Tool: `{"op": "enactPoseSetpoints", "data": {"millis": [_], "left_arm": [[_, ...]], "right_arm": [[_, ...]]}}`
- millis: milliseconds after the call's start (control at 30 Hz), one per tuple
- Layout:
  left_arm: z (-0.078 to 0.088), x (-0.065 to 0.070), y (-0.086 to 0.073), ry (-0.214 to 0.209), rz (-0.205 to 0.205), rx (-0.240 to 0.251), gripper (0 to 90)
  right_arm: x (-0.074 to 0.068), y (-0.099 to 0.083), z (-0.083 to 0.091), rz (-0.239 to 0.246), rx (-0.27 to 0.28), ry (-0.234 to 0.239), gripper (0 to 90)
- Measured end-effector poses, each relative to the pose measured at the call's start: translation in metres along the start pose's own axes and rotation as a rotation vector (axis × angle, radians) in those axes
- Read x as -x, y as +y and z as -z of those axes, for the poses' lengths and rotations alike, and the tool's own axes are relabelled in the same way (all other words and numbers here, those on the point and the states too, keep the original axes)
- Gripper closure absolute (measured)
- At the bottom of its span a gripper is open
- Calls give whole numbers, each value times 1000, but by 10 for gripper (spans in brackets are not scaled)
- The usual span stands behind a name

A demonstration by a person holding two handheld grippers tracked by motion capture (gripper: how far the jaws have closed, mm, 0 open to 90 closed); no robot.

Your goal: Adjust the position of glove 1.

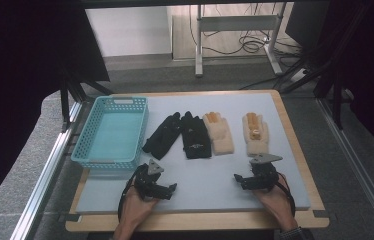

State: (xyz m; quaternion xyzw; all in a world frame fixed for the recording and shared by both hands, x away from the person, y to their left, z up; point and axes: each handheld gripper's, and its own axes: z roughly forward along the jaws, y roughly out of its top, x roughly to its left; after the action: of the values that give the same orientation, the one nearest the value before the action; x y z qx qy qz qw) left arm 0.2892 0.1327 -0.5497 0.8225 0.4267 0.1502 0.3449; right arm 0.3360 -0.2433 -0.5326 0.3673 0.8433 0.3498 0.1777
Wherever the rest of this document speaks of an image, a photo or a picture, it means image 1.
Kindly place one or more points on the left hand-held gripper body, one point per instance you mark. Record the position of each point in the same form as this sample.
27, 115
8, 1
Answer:
148, 181

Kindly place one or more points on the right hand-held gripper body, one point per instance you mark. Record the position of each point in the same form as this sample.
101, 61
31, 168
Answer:
264, 173

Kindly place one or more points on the plain black glove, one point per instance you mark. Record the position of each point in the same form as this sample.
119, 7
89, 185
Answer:
163, 136

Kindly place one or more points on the cream fleece glove orange fingertips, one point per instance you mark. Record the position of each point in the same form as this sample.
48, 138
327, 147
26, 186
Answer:
220, 135

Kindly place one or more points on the black glove with white print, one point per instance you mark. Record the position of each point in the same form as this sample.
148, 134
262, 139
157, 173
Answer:
195, 138

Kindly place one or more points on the teal perforated plastic basket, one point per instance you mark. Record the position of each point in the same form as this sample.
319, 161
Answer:
115, 136

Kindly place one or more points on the person's left hand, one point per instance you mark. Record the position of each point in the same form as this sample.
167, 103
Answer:
135, 210

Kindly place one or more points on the person's right hand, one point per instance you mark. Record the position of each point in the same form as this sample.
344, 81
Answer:
276, 203

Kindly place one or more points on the cream fleece glove with tag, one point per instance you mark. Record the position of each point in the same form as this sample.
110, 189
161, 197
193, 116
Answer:
256, 141

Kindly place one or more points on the light grey-blue table mat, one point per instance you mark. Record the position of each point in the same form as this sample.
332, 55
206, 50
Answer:
208, 186

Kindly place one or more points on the wooden table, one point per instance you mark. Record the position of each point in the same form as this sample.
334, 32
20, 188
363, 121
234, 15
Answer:
208, 222

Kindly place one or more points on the white power strip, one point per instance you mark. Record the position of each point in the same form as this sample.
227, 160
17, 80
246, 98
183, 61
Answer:
298, 75

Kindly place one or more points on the black tripod stand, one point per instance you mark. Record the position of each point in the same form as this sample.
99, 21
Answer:
70, 90
328, 76

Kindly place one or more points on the black curtain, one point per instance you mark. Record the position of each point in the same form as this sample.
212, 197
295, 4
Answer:
18, 83
371, 66

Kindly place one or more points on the aluminium rail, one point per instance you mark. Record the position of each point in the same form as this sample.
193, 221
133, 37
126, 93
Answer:
45, 176
358, 166

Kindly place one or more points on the white metal desk frame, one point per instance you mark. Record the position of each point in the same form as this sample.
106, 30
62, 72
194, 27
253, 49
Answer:
238, 23

